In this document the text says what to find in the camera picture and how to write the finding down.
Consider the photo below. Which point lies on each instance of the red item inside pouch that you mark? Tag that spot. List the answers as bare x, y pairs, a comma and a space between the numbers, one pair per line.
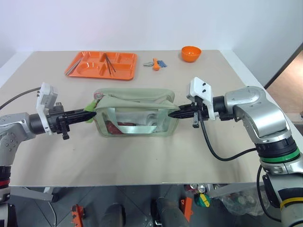
114, 128

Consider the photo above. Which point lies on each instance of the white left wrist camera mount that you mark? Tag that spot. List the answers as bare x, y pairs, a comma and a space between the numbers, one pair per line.
45, 97

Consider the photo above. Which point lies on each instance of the blue flat utensil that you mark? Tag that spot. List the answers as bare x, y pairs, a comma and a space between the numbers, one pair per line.
163, 63

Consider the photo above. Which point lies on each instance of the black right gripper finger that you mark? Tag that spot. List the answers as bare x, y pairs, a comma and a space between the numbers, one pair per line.
187, 108
181, 115

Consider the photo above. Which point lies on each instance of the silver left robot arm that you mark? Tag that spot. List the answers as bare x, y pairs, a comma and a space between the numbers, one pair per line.
17, 123

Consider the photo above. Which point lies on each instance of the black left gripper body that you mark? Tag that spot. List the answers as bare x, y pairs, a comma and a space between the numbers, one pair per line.
56, 118

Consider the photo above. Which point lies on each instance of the dark rounded shape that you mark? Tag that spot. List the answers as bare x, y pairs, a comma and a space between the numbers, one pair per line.
169, 210

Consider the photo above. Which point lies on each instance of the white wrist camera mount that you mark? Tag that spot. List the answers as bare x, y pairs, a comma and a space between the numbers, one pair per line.
45, 97
203, 91

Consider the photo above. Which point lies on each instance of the grey metal utensil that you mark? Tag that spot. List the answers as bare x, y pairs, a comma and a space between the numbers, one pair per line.
148, 63

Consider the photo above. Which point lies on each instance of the light wooden chopstick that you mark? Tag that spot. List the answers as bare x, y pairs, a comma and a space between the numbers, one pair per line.
73, 67

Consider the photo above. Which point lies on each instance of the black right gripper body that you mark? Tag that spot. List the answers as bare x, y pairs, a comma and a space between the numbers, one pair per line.
198, 111

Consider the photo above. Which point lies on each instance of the dark chopstick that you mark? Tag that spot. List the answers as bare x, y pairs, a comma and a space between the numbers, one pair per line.
111, 65
108, 63

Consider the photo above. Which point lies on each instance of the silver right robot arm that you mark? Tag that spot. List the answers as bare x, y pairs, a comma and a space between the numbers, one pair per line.
258, 111

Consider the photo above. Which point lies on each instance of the orange plastic spoon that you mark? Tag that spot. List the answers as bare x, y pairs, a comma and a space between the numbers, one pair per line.
155, 65

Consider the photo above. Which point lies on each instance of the orange black clamp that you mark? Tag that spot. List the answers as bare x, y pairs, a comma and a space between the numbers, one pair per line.
187, 208
77, 214

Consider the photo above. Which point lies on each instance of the orange plastic bowl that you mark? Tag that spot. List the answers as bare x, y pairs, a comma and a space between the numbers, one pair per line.
190, 54

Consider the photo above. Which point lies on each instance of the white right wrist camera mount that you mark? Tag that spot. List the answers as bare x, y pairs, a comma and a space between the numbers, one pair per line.
203, 91

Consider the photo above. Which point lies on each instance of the white cloth inside pouch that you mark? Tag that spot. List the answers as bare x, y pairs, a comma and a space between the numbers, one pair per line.
142, 118

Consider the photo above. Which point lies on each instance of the green pouch with clear window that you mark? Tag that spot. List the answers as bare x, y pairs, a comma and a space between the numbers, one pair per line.
132, 99

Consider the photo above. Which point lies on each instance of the orange compartment tray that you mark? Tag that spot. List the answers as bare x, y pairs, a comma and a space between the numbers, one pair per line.
92, 68

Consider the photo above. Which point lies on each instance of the grey table bracket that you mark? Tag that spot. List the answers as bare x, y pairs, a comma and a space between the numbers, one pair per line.
33, 192
222, 189

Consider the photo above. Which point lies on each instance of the clear plastic bag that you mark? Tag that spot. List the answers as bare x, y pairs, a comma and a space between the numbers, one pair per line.
241, 201

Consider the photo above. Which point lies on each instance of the green yellow toy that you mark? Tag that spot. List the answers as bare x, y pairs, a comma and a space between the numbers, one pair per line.
202, 200

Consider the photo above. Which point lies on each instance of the silver drink can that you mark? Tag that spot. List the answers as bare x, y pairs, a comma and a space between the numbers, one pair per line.
201, 188

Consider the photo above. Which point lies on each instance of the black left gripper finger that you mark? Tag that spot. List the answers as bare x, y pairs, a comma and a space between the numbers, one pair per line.
79, 119
80, 113

